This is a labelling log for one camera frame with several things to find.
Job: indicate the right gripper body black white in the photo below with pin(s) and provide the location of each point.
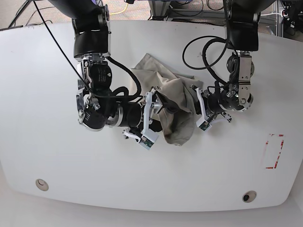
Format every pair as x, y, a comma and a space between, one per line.
153, 106

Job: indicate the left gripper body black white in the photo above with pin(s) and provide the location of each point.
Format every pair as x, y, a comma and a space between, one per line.
208, 116

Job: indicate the beige grey t-shirt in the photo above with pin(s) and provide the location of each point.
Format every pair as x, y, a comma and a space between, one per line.
177, 127

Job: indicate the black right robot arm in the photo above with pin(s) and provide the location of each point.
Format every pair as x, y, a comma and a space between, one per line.
99, 106

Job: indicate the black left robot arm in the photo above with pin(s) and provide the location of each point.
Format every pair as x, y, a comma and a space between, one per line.
233, 95

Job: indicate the red tape rectangle marking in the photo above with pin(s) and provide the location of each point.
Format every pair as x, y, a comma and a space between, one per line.
273, 149

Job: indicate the right round table grommet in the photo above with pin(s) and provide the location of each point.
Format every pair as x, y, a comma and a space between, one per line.
249, 196

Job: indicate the round table grommet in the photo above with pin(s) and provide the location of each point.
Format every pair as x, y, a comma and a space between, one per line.
249, 196
42, 185

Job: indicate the left round table grommet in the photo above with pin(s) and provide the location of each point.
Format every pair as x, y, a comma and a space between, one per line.
42, 185

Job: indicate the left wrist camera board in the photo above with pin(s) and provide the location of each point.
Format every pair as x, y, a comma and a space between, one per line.
203, 125

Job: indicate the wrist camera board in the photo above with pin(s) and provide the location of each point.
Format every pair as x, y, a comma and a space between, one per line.
148, 142
203, 125

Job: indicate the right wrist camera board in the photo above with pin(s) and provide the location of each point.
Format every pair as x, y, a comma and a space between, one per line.
148, 142

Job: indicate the aluminium frame rail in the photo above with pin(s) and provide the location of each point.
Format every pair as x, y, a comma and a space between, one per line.
161, 9

